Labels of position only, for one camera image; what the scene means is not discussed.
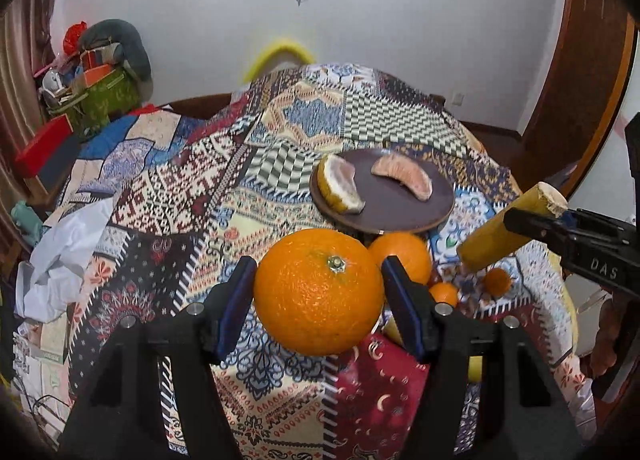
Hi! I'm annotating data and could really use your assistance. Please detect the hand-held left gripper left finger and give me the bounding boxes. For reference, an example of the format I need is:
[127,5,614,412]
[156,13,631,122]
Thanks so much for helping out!
[59,256,258,460]

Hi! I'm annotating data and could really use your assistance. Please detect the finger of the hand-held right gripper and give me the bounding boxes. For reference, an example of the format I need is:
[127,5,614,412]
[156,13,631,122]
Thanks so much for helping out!
[502,207,573,248]
[564,209,637,241]

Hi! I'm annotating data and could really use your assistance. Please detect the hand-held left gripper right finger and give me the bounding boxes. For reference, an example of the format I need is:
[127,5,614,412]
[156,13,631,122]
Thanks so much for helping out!
[381,255,583,460]

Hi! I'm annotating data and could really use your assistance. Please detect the yellow cylindrical fruit piece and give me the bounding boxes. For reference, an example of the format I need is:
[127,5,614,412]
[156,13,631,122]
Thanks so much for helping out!
[456,182,570,273]

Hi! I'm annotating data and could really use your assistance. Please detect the small tangerine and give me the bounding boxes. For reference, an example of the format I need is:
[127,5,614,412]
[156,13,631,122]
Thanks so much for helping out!
[482,267,513,297]
[429,282,460,309]

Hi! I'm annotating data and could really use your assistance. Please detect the medium orange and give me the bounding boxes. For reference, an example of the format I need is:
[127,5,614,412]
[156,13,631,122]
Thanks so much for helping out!
[367,232,433,287]

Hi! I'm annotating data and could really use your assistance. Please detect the large orange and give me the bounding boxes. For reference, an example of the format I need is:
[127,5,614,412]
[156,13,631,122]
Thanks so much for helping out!
[253,228,386,357]

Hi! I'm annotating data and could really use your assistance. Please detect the round brown plate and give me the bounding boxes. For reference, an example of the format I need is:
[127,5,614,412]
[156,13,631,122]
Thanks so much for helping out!
[309,149,456,235]

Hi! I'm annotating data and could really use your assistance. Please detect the person's right hand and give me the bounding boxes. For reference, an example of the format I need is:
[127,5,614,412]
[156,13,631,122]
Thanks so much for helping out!
[590,297,633,381]

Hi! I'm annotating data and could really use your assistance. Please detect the yellow-green fruit piece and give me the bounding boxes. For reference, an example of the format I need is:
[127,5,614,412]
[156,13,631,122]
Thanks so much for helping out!
[383,317,484,384]

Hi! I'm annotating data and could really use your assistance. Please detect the patchwork printed blanket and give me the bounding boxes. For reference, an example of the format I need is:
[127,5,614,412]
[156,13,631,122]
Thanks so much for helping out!
[12,62,598,460]

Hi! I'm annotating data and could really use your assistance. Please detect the peeled pomelo segment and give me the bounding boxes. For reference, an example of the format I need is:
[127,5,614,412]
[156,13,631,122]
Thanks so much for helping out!
[371,153,433,201]

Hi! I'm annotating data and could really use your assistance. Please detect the pomelo wedge with peel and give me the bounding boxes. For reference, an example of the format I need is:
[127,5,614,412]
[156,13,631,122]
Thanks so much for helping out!
[316,154,367,215]

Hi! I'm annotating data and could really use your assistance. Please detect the wooden wardrobe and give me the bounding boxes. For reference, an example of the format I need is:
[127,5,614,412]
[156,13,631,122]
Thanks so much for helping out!
[520,0,638,181]

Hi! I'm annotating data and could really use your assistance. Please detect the crumpled white cloth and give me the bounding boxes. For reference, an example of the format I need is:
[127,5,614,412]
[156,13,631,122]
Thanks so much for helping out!
[15,195,116,323]

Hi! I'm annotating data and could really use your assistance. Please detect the scattered papers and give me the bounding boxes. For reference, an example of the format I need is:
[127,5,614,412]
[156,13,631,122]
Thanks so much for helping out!
[12,325,71,393]

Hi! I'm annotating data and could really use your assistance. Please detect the teal cloth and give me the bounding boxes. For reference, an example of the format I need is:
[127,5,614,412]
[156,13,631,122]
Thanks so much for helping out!
[11,201,45,247]

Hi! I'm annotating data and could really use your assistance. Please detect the green storage bag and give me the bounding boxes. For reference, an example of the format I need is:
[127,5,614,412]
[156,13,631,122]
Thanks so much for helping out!
[47,67,141,138]

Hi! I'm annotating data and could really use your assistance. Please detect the red box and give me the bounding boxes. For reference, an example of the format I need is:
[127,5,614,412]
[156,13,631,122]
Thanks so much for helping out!
[14,114,73,178]

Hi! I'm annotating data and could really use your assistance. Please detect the yellow fuzzy arc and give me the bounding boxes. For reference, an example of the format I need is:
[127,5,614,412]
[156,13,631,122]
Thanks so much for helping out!
[240,37,317,83]

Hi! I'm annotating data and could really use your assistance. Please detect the orange cardboard box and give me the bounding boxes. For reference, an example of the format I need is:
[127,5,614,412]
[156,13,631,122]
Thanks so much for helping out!
[81,64,114,86]

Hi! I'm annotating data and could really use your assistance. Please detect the grey pillow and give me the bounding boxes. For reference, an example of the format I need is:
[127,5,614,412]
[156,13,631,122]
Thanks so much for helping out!
[77,18,153,95]

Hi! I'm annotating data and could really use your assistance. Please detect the striped brown curtain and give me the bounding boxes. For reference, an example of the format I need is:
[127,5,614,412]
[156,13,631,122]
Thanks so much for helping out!
[0,0,71,261]

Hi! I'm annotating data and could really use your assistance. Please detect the red plastic bag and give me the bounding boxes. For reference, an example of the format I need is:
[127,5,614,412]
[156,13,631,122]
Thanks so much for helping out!
[63,22,89,55]

